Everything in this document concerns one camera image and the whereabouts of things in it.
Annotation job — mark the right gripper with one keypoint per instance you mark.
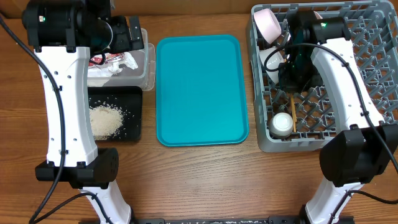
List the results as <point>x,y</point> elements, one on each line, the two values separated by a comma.
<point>287,83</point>

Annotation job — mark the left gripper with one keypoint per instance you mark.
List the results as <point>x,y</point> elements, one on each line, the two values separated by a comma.
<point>125,44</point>

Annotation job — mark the red snack wrapper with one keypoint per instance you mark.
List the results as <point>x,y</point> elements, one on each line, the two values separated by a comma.
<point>101,59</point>

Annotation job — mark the small white bowl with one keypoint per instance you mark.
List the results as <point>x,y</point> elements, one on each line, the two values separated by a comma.
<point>268,25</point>

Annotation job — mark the white paper cup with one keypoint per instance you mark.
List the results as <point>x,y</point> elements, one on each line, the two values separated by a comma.
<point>281,125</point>

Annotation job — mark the white rice pile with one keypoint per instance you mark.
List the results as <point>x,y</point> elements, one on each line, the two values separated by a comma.
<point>108,121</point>

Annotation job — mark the large white plate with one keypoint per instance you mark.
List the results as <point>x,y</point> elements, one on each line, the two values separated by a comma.
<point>317,15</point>

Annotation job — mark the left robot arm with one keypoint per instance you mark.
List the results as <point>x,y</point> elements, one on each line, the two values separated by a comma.
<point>63,36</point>

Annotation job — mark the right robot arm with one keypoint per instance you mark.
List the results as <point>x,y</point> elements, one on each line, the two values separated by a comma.
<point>364,144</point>

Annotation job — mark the grey dishwasher rack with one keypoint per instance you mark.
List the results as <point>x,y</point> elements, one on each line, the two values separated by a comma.
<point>373,27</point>

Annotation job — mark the clear plastic bin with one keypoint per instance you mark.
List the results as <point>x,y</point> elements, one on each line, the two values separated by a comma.
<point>144,75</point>

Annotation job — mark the black plastic tray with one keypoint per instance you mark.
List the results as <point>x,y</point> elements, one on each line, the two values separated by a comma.
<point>128,97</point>

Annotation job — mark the teal serving tray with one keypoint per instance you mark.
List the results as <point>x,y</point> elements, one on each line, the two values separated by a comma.
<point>200,91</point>

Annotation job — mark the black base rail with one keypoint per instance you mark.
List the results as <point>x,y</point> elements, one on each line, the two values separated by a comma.
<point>271,220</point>

